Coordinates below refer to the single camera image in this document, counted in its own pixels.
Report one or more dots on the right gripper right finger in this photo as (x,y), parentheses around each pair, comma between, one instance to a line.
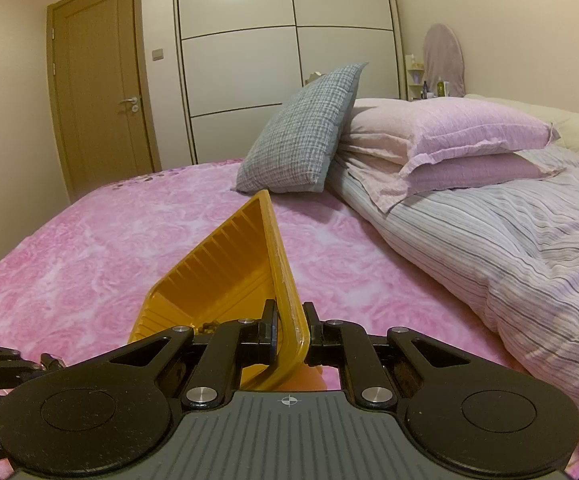
(347,347)

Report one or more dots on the mauve covered chair back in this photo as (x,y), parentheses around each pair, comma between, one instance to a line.
(443,60)

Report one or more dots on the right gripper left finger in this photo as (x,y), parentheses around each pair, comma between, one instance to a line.
(233,346)

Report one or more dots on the bottles on shelf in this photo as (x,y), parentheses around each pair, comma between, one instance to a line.
(419,86)

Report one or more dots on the grey checked cushion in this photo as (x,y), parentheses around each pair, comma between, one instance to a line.
(296,147)

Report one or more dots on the brown wooden door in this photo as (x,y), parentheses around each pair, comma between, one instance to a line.
(98,90)

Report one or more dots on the pink pillow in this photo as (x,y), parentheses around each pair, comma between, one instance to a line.
(426,132)
(388,184)

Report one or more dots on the light switch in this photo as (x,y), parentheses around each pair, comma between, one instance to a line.
(157,54)

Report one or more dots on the upper pink pillow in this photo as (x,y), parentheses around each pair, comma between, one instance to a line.
(426,132)

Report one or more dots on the pink floral blanket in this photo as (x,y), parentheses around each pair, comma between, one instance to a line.
(75,286)

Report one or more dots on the orange plastic tray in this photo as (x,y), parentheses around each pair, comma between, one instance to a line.
(230,276)

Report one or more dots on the striped duvet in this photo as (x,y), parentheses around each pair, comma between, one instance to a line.
(509,251)

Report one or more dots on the white sliding wardrobe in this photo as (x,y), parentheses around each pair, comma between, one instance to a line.
(240,60)

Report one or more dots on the lower pink pillow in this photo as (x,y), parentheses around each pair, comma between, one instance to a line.
(388,184)

